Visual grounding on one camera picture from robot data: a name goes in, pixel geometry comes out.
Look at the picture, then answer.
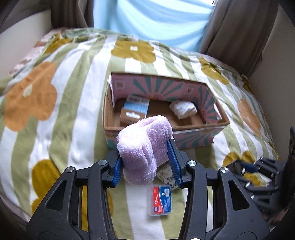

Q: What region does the pink floral pillow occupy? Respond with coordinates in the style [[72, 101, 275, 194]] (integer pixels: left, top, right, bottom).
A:
[[8, 27, 68, 76]]

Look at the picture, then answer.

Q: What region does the floral striped blanket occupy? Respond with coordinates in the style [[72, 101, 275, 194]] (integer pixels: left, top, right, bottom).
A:
[[1, 28, 279, 227]]

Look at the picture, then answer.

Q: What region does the white patterned sock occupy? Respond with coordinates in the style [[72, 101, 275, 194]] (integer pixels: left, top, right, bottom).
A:
[[169, 100, 197, 119]]

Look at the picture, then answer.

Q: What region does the light blue white box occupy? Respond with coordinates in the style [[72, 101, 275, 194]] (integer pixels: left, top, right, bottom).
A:
[[120, 95, 150, 124]]

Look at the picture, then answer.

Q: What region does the brown right curtain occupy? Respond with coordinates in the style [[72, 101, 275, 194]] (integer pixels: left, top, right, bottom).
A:
[[198, 0, 279, 76]]

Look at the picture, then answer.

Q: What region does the brown left curtain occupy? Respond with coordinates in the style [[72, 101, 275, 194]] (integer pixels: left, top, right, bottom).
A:
[[49, 0, 94, 28]]

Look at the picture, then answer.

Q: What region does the pink teal cardboard box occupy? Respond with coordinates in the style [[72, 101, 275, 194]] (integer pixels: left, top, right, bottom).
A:
[[103, 73, 230, 150]]

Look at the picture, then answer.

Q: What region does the floral tissue pack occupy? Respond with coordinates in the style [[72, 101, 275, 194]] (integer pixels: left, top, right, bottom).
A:
[[157, 162, 178, 190]]

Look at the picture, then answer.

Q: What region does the red blue dental floss box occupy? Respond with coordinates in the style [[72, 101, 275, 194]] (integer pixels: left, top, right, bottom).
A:
[[148, 184, 172, 217]]

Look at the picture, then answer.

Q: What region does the brown curtain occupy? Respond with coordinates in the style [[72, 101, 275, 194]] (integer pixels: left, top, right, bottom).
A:
[[198, 0, 279, 76], [49, 0, 94, 28]]

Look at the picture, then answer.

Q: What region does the light blue cloth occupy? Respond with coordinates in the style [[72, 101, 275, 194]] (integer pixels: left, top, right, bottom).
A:
[[93, 0, 214, 52]]

